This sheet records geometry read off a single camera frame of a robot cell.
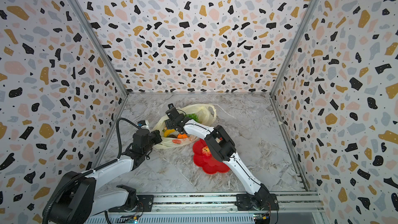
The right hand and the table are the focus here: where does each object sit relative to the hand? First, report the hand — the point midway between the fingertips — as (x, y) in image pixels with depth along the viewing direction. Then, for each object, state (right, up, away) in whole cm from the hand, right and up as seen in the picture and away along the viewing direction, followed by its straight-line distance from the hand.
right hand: (173, 119), depth 102 cm
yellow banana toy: (-2, -8, -5) cm, 10 cm away
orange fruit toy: (+9, -9, -9) cm, 16 cm away
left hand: (-4, -5, -13) cm, 15 cm away
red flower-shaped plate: (+24, -23, -16) cm, 37 cm away
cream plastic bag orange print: (+22, +3, -5) cm, 23 cm away
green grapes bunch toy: (+14, +1, 0) cm, 14 cm away
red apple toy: (+22, -17, -17) cm, 32 cm away
